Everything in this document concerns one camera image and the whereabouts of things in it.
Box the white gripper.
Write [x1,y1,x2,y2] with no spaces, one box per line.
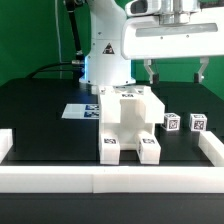
[121,7,224,84]

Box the white sheet with fiducial tags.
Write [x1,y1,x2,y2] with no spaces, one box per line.
[62,104,99,119]

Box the black cable bundle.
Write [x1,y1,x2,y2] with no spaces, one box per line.
[24,0,88,80]

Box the white chair back part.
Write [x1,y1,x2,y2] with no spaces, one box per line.
[91,85,165,124]

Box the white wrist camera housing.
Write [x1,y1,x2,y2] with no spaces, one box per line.
[125,0,200,17]

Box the white chair seat part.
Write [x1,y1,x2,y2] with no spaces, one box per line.
[99,96,158,151]

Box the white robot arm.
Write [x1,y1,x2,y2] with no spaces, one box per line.
[82,0,224,86]

